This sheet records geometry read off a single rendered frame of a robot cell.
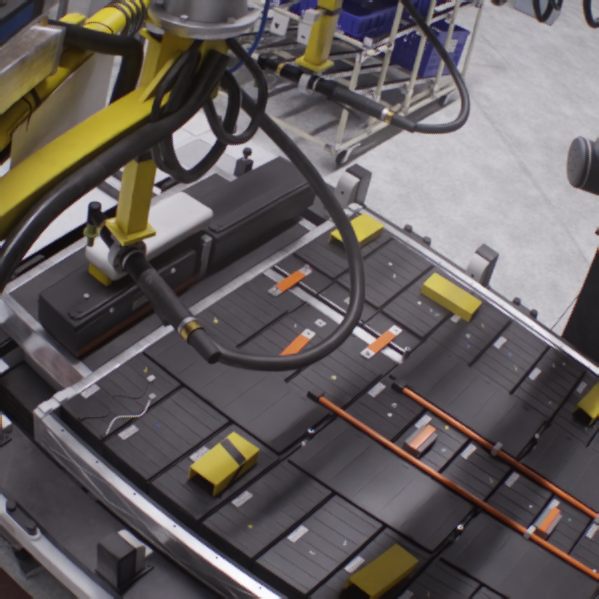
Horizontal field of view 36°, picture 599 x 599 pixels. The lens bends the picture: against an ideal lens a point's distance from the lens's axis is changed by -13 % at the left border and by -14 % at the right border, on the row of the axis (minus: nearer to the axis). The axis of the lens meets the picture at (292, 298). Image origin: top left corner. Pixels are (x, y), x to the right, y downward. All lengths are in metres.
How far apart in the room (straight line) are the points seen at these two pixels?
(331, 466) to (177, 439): 0.34
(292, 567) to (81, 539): 0.47
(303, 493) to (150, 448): 0.34
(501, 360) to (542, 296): 2.09
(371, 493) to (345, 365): 0.41
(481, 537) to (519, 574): 0.15
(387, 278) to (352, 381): 0.42
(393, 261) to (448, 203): 2.26
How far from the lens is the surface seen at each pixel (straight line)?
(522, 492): 2.32
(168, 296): 1.97
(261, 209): 2.69
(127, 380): 2.29
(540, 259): 4.94
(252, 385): 2.33
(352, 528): 2.11
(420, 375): 2.48
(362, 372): 2.44
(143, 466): 2.12
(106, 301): 2.32
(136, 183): 1.94
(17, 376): 2.60
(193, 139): 3.43
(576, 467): 2.44
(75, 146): 1.21
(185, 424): 2.22
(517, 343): 2.70
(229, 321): 2.48
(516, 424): 2.46
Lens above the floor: 2.64
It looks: 39 degrees down
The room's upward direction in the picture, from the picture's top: 15 degrees clockwise
